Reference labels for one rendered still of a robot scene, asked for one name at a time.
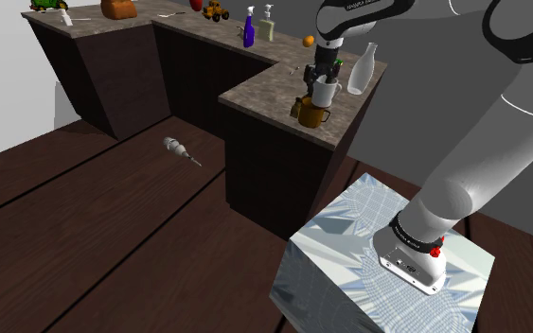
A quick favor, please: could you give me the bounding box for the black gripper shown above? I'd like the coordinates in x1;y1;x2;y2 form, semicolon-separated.
304;45;343;89

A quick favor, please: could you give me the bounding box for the white mug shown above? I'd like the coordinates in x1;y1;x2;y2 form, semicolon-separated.
311;75;343;108

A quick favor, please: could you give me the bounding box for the clear glass bottle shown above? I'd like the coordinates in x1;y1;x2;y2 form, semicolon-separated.
346;42;380;96

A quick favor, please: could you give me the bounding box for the ochre yellow mug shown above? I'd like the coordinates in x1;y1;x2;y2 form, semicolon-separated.
297;96;331;130

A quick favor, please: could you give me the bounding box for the pale green spray bottle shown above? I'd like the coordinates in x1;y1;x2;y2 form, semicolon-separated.
258;3;276;44

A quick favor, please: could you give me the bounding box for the blue spray bottle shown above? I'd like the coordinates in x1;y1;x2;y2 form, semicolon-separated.
241;5;257;49

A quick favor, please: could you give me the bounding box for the dark brown counter cabinet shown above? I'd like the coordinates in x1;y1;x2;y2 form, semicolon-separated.
20;0;388;242

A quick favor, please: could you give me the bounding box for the yellow toy vehicle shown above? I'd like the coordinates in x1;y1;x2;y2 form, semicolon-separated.
202;0;231;24

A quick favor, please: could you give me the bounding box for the white grey hand tool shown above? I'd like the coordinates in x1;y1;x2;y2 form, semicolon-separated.
162;135;203;168

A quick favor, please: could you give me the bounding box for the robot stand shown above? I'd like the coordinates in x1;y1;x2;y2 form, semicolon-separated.
269;172;496;333

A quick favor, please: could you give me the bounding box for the brown bread loaf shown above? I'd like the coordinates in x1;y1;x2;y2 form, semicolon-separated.
99;0;138;21

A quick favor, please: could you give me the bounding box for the green toy tractor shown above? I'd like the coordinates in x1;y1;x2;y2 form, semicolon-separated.
28;0;70;12

